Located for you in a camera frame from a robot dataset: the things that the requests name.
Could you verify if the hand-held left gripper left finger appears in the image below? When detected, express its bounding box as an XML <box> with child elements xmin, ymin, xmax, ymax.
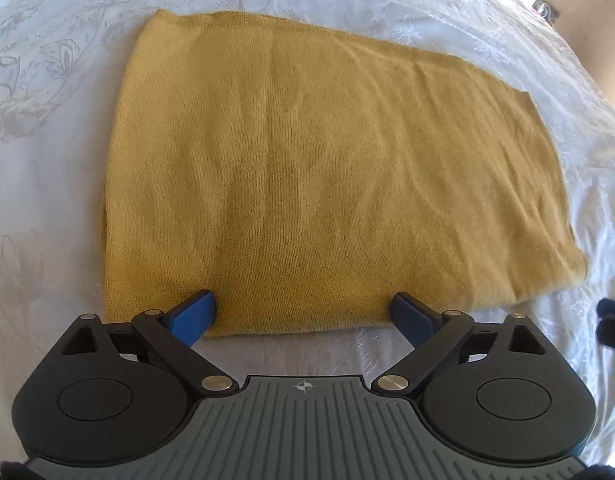
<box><xmin>61</xmin><ymin>288</ymin><xmax>240</xmax><ymax>397</ymax></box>

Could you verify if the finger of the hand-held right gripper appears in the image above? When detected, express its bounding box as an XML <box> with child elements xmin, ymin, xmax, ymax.
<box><xmin>596</xmin><ymin>298</ymin><xmax>615</xmax><ymax>347</ymax></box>

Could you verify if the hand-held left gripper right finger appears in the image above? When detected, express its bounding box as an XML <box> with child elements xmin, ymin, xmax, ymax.
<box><xmin>371</xmin><ymin>291</ymin><xmax>548</xmax><ymax>397</ymax></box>

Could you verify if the mustard yellow knit sweater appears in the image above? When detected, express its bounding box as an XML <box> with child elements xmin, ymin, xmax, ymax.
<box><xmin>100</xmin><ymin>9</ymin><xmax>589</xmax><ymax>340</ymax></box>

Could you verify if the dark object beside bed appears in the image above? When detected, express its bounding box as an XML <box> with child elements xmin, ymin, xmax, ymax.
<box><xmin>533</xmin><ymin>0</ymin><xmax>559</xmax><ymax>23</ymax></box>

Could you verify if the white floral bedspread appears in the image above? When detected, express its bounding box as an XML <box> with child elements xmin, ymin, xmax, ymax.
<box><xmin>0</xmin><ymin>0</ymin><xmax>615</xmax><ymax>466</ymax></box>

